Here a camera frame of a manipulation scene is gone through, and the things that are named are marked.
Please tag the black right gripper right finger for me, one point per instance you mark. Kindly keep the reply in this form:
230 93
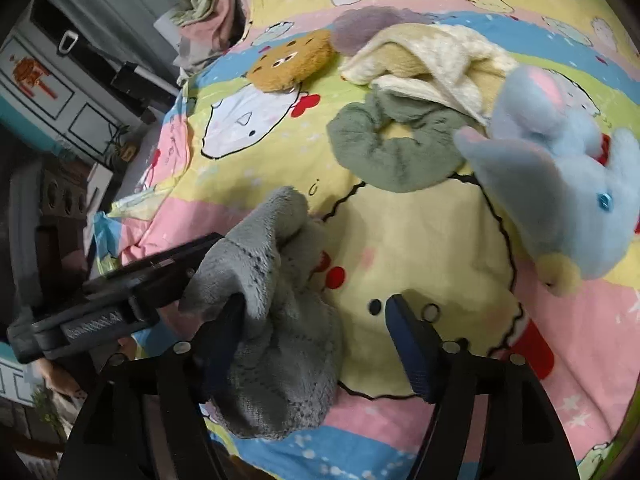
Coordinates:
436 368

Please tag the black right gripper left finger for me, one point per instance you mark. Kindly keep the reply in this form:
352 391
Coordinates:
214 346

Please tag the grey knitted cloth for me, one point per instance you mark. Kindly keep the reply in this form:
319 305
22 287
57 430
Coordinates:
283 377

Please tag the light blue elephant plush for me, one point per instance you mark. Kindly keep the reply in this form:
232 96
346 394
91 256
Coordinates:
573 201

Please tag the cream yellow fluffy towel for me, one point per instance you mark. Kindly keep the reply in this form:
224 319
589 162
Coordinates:
452 65

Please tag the left human hand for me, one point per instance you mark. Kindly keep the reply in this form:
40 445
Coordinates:
63 383

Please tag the potted plant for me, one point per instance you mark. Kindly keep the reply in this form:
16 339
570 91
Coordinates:
120 147

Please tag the green fluffy scrunchie cloth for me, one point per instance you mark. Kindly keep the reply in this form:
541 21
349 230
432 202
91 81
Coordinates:
396 143

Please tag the white cabinet with red decal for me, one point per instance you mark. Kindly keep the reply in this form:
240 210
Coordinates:
64 103

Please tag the brown cookie plush cushion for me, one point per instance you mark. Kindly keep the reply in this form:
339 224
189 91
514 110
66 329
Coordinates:
284 67

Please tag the pile of pink green clothes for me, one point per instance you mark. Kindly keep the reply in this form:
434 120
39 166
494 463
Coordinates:
202 32

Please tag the colourful cartoon striped bedsheet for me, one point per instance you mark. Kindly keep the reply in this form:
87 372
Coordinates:
448 244

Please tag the purple fluffy cloth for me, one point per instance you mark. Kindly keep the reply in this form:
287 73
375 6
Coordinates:
354 28

